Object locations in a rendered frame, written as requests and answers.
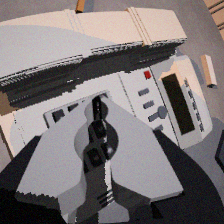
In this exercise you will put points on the beige telephone handset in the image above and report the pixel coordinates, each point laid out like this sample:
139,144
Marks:
42,48

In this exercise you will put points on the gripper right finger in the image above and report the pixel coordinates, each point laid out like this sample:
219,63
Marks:
148,168

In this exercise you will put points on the orange pencil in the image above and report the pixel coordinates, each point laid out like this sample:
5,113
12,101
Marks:
80,6

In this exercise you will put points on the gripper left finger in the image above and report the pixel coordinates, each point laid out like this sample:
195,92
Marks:
47,172

